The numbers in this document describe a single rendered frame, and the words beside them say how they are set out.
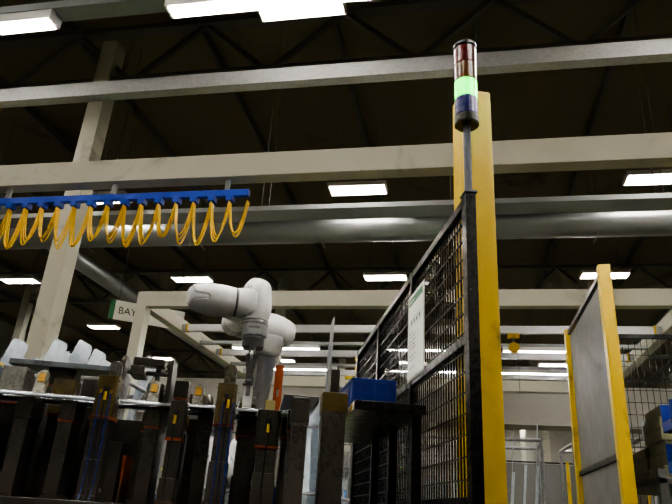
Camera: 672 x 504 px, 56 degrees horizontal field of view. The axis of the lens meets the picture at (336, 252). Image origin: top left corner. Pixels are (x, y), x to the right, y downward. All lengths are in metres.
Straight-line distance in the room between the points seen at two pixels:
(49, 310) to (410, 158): 6.72
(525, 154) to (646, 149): 0.87
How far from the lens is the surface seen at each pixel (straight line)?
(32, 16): 4.22
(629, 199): 10.01
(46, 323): 10.29
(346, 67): 4.20
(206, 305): 2.18
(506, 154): 5.11
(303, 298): 8.50
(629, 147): 5.26
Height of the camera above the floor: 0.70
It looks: 23 degrees up
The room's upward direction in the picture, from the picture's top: 4 degrees clockwise
